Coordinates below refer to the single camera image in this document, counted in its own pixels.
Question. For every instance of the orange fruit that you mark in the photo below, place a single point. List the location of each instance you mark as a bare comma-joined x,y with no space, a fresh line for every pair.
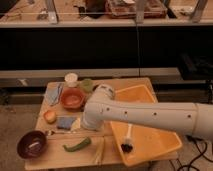
50,116

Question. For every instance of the green cup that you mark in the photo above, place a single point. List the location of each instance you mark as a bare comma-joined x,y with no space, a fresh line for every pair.
86,85

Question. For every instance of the green chili pepper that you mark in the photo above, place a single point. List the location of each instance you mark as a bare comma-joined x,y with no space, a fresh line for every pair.
84,143

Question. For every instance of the dark red bowl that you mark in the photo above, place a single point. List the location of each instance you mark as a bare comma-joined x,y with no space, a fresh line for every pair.
32,145

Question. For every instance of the blue sponge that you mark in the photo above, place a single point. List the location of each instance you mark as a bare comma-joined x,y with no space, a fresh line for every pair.
65,123

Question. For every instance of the white paper cup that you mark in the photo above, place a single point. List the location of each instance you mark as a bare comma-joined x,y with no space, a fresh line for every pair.
71,79

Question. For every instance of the yellow plastic tray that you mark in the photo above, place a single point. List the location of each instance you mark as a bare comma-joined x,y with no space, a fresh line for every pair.
148,143

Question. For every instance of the orange bowl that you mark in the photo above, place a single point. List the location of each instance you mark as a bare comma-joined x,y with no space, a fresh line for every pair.
72,98

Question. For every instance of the dark brush in tray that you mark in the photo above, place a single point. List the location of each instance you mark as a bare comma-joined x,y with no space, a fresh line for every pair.
127,146

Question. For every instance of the metal fork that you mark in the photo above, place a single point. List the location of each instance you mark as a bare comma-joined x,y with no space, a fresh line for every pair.
51,132

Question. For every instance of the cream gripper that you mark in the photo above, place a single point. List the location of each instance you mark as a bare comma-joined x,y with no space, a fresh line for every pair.
76,124

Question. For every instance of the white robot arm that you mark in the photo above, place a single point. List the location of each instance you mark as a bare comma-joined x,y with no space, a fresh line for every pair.
193,119

